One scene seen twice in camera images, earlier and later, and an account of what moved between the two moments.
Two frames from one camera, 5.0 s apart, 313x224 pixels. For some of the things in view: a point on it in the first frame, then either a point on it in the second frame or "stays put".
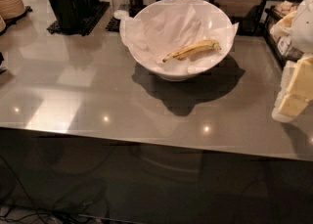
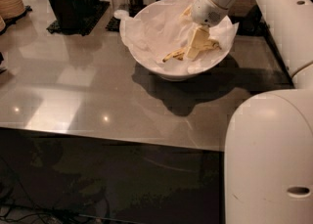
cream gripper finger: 290,108 → 187,14
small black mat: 113,24 stays put
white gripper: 303,28 → 205,12
